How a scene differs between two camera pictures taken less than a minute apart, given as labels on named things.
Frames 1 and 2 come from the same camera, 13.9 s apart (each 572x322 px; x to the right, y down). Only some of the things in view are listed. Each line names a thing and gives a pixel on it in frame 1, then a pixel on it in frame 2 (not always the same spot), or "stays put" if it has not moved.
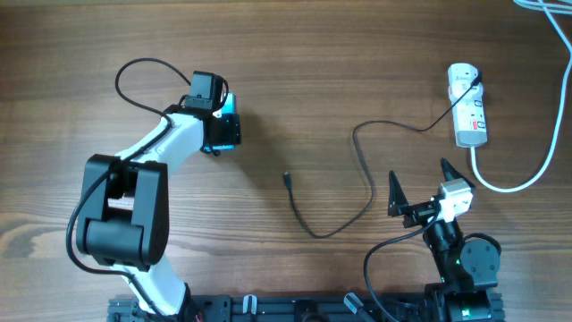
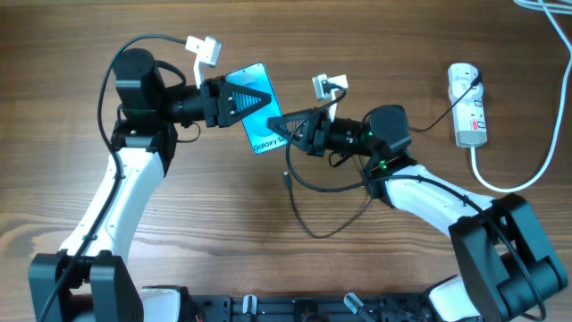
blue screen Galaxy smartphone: x=229 y=107 -> x=261 y=137
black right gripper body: x=418 y=214 -> x=321 y=131
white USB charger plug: x=458 y=87 stays put
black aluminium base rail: x=285 y=309 stays put
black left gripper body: x=228 y=131 -> x=209 y=88
